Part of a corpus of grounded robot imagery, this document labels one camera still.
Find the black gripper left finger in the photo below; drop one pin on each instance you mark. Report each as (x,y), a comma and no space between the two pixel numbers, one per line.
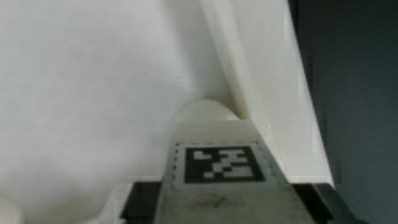
(141,204)

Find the white table leg with tag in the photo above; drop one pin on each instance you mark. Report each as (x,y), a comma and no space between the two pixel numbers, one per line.
(225,187)

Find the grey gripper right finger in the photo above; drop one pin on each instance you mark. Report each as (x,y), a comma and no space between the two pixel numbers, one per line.
(324,204)

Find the white square tabletop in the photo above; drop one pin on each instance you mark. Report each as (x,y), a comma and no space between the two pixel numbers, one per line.
(107,62)

